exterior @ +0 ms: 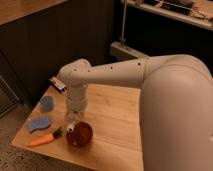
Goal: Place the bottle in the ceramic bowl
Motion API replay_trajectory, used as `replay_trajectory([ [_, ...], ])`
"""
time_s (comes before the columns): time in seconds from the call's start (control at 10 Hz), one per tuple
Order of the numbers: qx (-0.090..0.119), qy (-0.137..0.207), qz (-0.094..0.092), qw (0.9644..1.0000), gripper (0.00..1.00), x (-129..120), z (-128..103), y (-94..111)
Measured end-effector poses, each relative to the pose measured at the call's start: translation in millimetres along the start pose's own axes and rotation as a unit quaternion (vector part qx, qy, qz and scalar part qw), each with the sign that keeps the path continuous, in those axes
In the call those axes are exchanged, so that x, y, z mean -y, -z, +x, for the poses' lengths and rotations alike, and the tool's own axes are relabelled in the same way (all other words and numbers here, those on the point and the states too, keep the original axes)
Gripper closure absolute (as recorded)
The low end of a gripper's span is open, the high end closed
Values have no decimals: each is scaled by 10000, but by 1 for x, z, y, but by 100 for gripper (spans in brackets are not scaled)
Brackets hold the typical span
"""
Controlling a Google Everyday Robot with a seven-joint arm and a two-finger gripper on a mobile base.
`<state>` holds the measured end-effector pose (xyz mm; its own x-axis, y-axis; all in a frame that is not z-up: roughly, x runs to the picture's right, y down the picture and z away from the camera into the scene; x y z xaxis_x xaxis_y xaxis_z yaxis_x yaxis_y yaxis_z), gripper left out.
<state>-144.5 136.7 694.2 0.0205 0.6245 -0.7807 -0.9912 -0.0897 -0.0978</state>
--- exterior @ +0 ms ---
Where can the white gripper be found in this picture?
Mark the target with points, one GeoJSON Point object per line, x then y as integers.
{"type": "Point", "coordinates": [72, 117]}

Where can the red-brown ceramic bowl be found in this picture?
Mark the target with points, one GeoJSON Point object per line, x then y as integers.
{"type": "Point", "coordinates": [81, 135]}

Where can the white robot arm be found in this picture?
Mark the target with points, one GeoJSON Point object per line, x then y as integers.
{"type": "Point", "coordinates": [175, 106]}

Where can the metal shelf frame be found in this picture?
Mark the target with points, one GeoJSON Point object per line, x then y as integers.
{"type": "Point", "coordinates": [156, 35]}

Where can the clear bottle with white cap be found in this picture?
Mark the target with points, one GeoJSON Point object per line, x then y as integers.
{"type": "Point", "coordinates": [70, 128]}

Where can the small red white box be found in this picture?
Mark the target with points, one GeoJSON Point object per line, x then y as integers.
{"type": "Point", "coordinates": [57, 83]}

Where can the orange toy carrot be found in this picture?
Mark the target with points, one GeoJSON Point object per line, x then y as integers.
{"type": "Point", "coordinates": [43, 139]}

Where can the blue wavy sponge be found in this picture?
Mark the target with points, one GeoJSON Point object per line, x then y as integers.
{"type": "Point", "coordinates": [38, 123]}

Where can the wooden counter top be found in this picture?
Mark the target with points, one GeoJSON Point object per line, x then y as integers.
{"type": "Point", "coordinates": [11, 10]}

